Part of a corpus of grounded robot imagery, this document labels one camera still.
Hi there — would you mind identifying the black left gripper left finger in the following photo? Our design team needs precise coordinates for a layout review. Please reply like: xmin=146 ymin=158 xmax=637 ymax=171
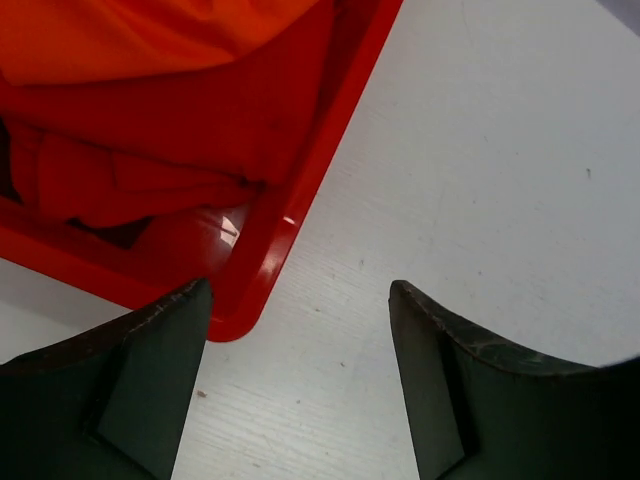
xmin=1 ymin=279 xmax=213 ymax=479

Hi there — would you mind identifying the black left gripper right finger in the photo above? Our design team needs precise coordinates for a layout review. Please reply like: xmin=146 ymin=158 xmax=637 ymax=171
xmin=389 ymin=280 xmax=639 ymax=479

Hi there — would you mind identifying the red folded t-shirt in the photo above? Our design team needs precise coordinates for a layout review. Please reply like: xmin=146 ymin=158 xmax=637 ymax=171
xmin=0 ymin=114 xmax=266 ymax=231

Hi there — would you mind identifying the red plastic bin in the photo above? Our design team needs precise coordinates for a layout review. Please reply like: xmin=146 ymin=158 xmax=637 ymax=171
xmin=1 ymin=1 xmax=400 ymax=342

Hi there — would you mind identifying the orange t-shirt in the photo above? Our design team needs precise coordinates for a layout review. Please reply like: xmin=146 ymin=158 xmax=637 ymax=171
xmin=1 ymin=1 xmax=316 ymax=86

